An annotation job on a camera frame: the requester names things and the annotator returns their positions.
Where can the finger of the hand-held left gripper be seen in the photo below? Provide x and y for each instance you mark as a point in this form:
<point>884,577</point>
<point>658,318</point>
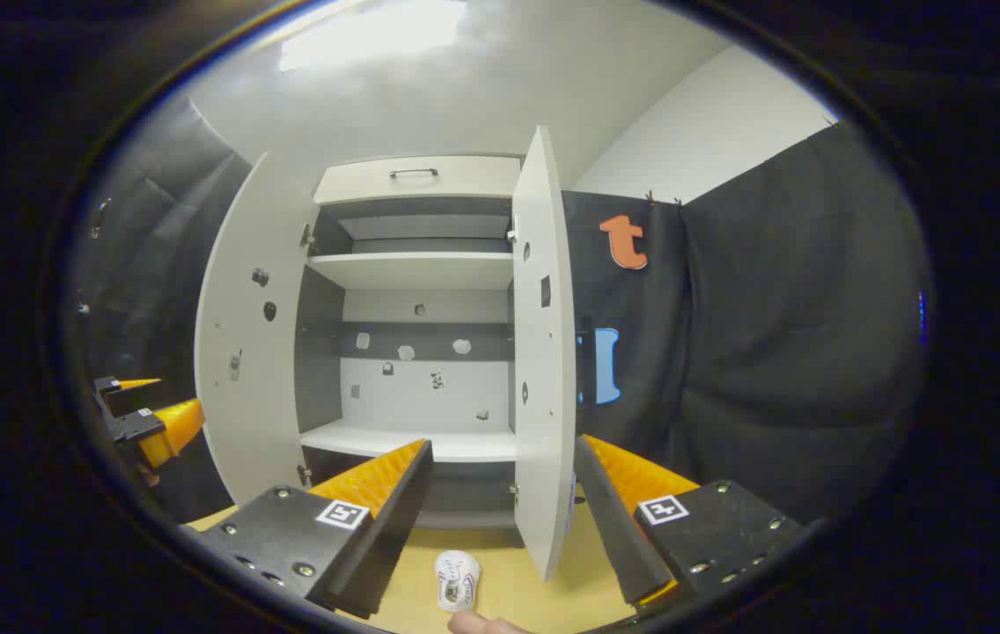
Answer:
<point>117,401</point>
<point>170,431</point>

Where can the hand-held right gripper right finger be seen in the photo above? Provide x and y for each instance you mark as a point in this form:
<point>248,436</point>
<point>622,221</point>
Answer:
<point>610,519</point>

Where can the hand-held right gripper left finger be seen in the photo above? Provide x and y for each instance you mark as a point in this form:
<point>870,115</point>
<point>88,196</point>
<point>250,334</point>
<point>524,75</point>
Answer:
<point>394,519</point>

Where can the white cabinet door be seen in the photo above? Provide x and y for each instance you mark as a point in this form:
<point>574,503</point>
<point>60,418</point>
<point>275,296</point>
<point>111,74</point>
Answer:
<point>544,440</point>
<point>245,423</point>

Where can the white striped shoe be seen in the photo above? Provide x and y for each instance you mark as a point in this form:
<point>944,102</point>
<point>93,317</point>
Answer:
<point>456,586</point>

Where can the white shoe cabinet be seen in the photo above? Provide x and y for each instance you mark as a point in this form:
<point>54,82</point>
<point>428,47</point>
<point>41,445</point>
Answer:
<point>416,269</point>

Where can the white cabinet drawer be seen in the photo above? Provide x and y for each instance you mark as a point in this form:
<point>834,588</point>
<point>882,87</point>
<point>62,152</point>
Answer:
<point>350,185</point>

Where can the blue lit screen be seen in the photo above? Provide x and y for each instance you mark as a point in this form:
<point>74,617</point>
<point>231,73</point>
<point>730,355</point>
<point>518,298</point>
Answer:
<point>922,317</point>

